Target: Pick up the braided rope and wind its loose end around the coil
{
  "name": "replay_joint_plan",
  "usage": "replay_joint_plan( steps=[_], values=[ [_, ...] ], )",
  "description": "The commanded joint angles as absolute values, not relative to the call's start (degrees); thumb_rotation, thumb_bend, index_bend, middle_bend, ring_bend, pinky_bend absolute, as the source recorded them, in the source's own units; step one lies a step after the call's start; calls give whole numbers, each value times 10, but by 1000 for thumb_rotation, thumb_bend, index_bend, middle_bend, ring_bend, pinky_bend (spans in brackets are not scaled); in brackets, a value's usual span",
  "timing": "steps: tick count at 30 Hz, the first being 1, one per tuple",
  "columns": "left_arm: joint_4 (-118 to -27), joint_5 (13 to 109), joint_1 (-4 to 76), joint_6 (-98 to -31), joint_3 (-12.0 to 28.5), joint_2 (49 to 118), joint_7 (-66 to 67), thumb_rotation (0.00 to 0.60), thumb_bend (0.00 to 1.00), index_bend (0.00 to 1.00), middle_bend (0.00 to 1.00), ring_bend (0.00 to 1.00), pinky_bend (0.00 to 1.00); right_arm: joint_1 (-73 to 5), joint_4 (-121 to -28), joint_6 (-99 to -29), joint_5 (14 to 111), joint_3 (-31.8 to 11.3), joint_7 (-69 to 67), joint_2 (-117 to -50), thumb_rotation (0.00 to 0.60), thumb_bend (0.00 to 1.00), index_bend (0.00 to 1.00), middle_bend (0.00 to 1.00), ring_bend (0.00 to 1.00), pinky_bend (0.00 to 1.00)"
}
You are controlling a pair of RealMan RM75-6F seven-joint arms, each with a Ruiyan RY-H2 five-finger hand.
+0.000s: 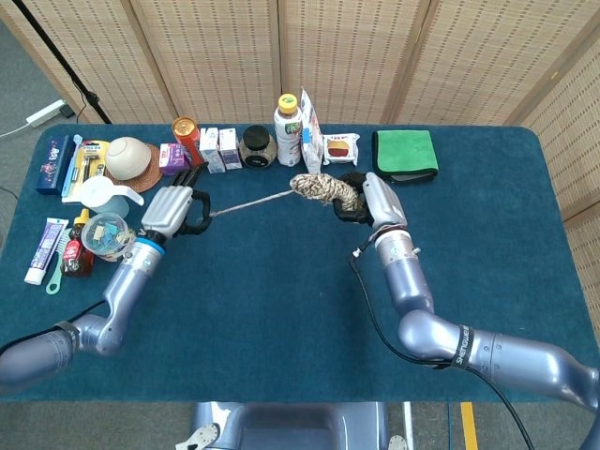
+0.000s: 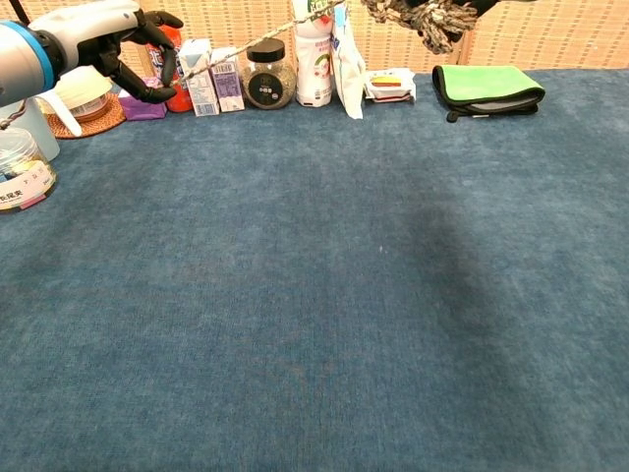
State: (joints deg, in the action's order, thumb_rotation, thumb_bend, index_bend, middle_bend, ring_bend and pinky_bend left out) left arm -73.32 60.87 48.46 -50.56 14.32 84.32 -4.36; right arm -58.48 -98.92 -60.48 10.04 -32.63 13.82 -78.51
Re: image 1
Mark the white blue milk carton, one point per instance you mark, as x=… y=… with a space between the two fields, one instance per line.
x=211 y=152

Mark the white power strip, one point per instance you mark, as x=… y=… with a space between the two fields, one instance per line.
x=46 y=112

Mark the dark sauce bottle yellow cap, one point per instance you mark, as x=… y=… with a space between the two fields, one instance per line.
x=77 y=258

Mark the blue-grey robot torso base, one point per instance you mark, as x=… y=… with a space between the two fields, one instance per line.
x=290 y=426

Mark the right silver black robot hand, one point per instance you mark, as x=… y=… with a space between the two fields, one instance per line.
x=384 y=201

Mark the mint green comb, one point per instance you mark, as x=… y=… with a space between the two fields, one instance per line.
x=54 y=281

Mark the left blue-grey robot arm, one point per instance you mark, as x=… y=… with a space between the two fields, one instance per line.
x=131 y=281

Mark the black stand pole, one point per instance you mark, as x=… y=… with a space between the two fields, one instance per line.
x=51 y=47

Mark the blue packaged toothbrush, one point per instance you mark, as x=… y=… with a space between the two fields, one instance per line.
x=72 y=164

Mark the dark blue toothpaste box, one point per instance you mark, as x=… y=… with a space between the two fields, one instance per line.
x=54 y=164

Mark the glass jar black lid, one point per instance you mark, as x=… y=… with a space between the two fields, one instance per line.
x=257 y=150

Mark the white drink bottle yellow cap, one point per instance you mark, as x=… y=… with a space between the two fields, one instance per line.
x=287 y=136

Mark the light blue pitcher white lid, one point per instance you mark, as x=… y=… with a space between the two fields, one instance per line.
x=100 y=192

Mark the white purple milk carton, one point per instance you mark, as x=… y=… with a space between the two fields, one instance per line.
x=229 y=150

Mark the green microfiber cloth black edge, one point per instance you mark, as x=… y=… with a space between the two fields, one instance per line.
x=403 y=152

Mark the blue felt table cover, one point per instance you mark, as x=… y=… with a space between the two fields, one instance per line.
x=262 y=328

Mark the woven rattan coaster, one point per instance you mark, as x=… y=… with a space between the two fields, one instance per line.
x=152 y=178

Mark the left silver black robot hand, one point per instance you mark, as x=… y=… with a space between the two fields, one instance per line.
x=166 y=211

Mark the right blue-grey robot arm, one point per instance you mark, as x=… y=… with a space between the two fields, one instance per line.
x=408 y=281

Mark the white snack bag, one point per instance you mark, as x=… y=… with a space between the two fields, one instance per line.
x=310 y=136

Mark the yellow razor blister pack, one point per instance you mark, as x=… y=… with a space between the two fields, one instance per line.
x=91 y=157

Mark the white purple toothpaste tube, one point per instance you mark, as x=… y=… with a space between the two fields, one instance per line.
x=47 y=248

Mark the cream upturned bowl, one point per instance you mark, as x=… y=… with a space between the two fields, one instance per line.
x=126 y=157

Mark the purple tissue pack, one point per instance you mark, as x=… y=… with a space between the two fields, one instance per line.
x=172 y=159

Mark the clear jar of clips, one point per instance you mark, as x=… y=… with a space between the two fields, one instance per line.
x=105 y=236

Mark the packaged red cake snack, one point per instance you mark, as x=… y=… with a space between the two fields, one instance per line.
x=340 y=149

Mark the orange drink can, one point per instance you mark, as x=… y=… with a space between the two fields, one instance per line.
x=187 y=138

